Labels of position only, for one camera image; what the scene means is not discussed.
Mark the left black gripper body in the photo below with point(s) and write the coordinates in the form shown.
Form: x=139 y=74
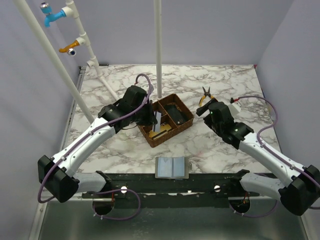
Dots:
x=149 y=115

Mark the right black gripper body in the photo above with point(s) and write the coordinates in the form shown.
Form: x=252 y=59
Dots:
x=205 y=109

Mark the silver card with stripe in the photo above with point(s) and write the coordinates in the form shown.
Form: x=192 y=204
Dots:
x=156 y=127

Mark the grey card holder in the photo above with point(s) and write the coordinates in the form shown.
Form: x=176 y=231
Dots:
x=175 y=168

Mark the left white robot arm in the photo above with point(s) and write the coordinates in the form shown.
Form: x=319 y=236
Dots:
x=57 y=173

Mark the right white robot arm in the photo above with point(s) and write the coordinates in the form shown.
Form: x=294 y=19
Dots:
x=297 y=187

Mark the gold card with stripe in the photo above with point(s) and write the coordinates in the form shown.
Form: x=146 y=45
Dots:
x=164 y=129

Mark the woven brown divided basket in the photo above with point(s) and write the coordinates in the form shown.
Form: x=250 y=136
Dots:
x=158 y=106

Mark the white diagonal pole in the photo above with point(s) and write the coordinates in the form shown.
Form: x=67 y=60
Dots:
x=37 y=30

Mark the gold faucet tap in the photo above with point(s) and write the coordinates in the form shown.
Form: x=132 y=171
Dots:
x=70 y=49

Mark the white vertical pole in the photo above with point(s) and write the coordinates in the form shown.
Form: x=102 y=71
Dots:
x=157 y=4

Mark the blue faucet tap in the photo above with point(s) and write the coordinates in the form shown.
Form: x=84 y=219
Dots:
x=49 y=15

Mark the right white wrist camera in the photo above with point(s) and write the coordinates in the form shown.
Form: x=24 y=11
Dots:
x=234 y=107

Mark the yellow handled pliers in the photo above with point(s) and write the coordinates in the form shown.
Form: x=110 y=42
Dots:
x=206 y=94

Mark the aluminium frame rail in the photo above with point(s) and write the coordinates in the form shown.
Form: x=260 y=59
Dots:
x=75 y=220

